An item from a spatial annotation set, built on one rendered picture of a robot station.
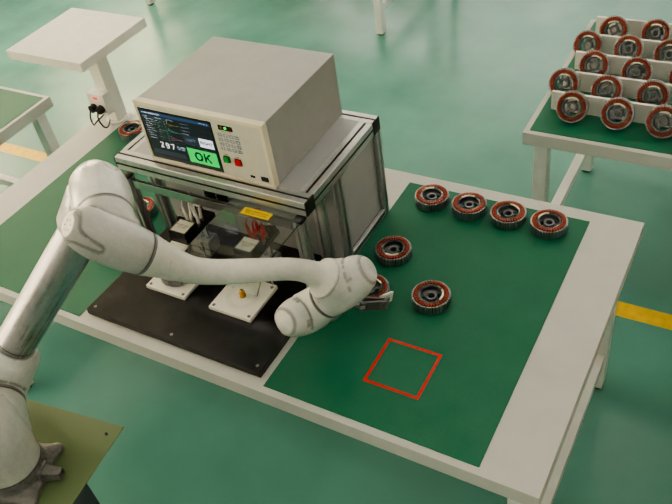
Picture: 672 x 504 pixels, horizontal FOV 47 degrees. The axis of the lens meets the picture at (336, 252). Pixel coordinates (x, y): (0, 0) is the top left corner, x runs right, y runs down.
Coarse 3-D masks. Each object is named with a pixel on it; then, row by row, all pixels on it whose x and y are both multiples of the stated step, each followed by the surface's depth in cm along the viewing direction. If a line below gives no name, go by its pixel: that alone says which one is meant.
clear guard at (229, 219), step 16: (224, 208) 214; (240, 208) 214; (256, 208) 213; (272, 208) 212; (208, 224) 210; (224, 224) 209; (240, 224) 208; (256, 224) 207; (272, 224) 206; (288, 224) 206; (208, 240) 205; (224, 240) 204; (240, 240) 203; (256, 240) 202; (272, 240) 202; (208, 256) 202; (224, 256) 200; (240, 256) 199; (256, 256) 198; (272, 256) 197; (240, 288) 197; (256, 288) 195
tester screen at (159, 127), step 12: (144, 120) 218; (156, 120) 215; (168, 120) 213; (180, 120) 210; (156, 132) 219; (168, 132) 216; (180, 132) 214; (192, 132) 211; (204, 132) 209; (156, 144) 223; (180, 144) 217; (168, 156) 224; (216, 168) 216
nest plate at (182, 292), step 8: (152, 280) 239; (160, 280) 238; (152, 288) 237; (160, 288) 236; (168, 288) 235; (176, 288) 235; (184, 288) 234; (192, 288) 234; (176, 296) 233; (184, 296) 232
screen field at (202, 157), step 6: (192, 150) 216; (198, 150) 215; (192, 156) 218; (198, 156) 217; (204, 156) 215; (210, 156) 214; (216, 156) 213; (198, 162) 218; (204, 162) 217; (210, 162) 216; (216, 162) 214
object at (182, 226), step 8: (208, 216) 240; (176, 224) 236; (184, 224) 235; (192, 224) 234; (200, 224) 238; (176, 232) 233; (184, 232) 232; (192, 232) 234; (176, 240) 235; (184, 240) 233; (192, 240) 235; (184, 248) 233
